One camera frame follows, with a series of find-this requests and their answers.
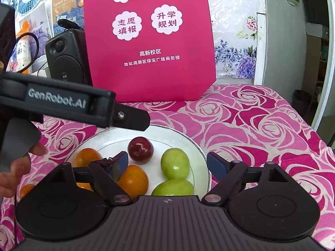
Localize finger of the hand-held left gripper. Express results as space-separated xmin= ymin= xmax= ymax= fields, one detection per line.
xmin=113 ymin=103 xmax=151 ymax=132

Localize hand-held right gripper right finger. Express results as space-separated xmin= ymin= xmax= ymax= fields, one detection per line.
xmin=201 ymin=152 xmax=288 ymax=206

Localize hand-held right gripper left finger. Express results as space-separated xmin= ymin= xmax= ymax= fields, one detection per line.
xmin=47 ymin=151 xmax=130 ymax=206

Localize medium smooth orange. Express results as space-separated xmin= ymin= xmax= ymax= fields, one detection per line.
xmin=118 ymin=165 xmax=149 ymax=199

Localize dark red plum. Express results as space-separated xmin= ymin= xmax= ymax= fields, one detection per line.
xmin=128 ymin=136 xmax=154 ymax=165

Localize round tangerine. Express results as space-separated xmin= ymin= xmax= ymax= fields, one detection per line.
xmin=75 ymin=148 xmax=101 ymax=168

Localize white plate with dark rim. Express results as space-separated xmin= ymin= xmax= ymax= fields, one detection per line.
xmin=64 ymin=124 xmax=211 ymax=196

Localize green apple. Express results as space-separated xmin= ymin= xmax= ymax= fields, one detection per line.
xmin=151 ymin=179 xmax=195 ymax=196
xmin=160 ymin=148 xmax=190 ymax=180

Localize person's left hand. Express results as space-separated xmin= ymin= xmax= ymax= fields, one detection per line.
xmin=0 ymin=136 xmax=47 ymax=198

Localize black loudspeaker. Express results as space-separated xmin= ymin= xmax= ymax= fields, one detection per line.
xmin=45 ymin=29 xmax=93 ymax=86

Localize magenta fabric bag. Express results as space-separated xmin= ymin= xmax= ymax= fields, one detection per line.
xmin=83 ymin=0 xmax=217 ymax=103

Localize orange pack of disposable cups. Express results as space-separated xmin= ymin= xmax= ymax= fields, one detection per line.
xmin=6 ymin=21 xmax=34 ymax=74

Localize pink rose tablecloth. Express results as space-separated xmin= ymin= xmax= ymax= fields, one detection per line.
xmin=0 ymin=84 xmax=335 ymax=251

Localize purple bedding poster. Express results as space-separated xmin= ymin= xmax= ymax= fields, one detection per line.
xmin=16 ymin=4 xmax=54 ymax=58

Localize blue bedding poster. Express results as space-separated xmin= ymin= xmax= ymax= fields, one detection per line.
xmin=50 ymin=0 xmax=85 ymax=32

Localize flat wrinkled tangerine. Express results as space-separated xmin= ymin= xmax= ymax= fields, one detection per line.
xmin=19 ymin=184 xmax=36 ymax=200

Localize black waste bin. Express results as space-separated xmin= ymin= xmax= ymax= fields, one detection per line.
xmin=293 ymin=90 xmax=312 ymax=111

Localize plain brown cardboard box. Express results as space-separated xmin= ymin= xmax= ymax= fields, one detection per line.
xmin=305 ymin=23 xmax=331 ymax=84

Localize black speaker cable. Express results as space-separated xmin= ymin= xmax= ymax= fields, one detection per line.
xmin=15 ymin=33 xmax=40 ymax=72

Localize white door frame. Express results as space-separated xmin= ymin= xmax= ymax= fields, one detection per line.
xmin=311 ymin=0 xmax=335 ymax=148

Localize floral print wall covering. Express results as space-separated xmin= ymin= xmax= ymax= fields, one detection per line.
xmin=205 ymin=0 xmax=258 ymax=79

